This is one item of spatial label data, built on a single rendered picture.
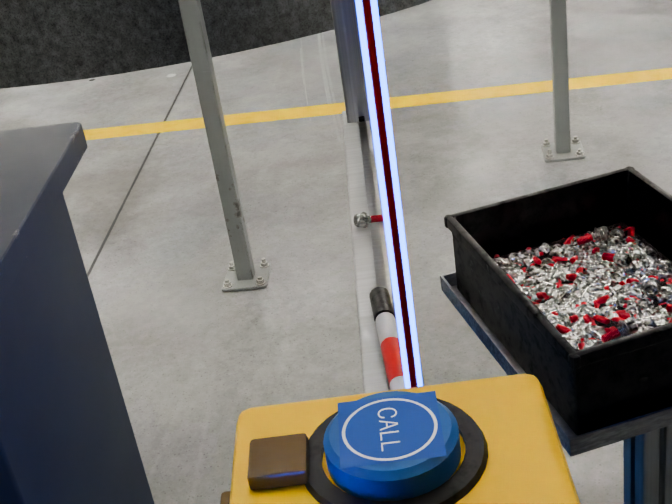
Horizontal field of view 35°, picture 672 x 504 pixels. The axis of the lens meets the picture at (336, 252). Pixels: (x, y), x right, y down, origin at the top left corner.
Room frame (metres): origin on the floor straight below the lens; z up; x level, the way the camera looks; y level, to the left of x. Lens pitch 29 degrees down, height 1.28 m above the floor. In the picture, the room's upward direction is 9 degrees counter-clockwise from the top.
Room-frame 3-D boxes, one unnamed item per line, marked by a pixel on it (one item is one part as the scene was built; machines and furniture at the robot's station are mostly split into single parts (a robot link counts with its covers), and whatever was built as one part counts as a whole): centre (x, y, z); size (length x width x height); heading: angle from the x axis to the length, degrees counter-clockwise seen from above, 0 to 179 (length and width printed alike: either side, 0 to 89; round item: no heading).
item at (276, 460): (0.25, 0.03, 1.08); 0.02 x 0.02 x 0.01; 87
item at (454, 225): (0.66, -0.19, 0.85); 0.22 x 0.17 x 0.07; 12
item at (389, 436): (0.24, -0.01, 1.08); 0.04 x 0.04 x 0.02
